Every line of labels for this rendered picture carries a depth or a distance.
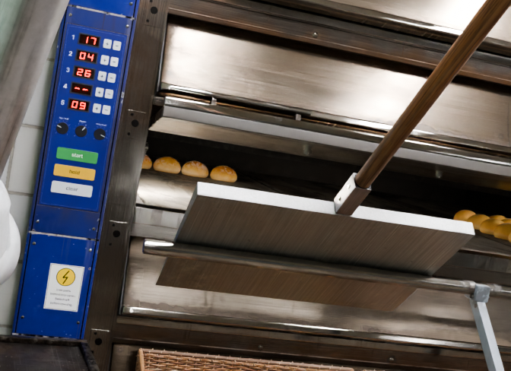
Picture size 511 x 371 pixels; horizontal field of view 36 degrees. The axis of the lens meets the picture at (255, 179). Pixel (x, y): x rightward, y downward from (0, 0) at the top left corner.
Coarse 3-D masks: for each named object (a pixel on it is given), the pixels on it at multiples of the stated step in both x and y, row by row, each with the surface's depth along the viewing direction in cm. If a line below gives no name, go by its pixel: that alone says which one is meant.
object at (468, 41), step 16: (496, 0) 102; (480, 16) 104; (496, 16) 103; (464, 32) 108; (480, 32) 106; (464, 48) 108; (448, 64) 111; (464, 64) 111; (432, 80) 115; (448, 80) 113; (416, 96) 119; (432, 96) 116; (416, 112) 120; (400, 128) 123; (384, 144) 127; (400, 144) 126; (368, 160) 132; (384, 160) 130; (368, 176) 134
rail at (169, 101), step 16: (208, 112) 169; (224, 112) 170; (240, 112) 171; (304, 128) 175; (320, 128) 176; (336, 128) 177; (416, 144) 183; (432, 144) 184; (480, 160) 188; (496, 160) 189
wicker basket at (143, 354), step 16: (144, 352) 183; (160, 352) 184; (176, 352) 186; (144, 368) 177; (160, 368) 184; (176, 368) 185; (192, 368) 186; (208, 368) 187; (224, 368) 188; (240, 368) 190; (256, 368) 190; (272, 368) 192; (288, 368) 193; (304, 368) 194; (320, 368) 195; (336, 368) 196
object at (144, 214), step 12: (144, 216) 183; (156, 216) 184; (168, 216) 184; (180, 216) 185; (456, 252) 205; (468, 252) 208; (480, 252) 212; (444, 264) 205; (456, 264) 206; (468, 264) 207; (480, 264) 207; (492, 264) 208; (504, 264) 209
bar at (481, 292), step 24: (144, 240) 147; (240, 264) 151; (264, 264) 152; (288, 264) 153; (312, 264) 155; (336, 264) 157; (432, 288) 163; (456, 288) 164; (480, 288) 164; (504, 288) 167; (480, 312) 163; (480, 336) 162
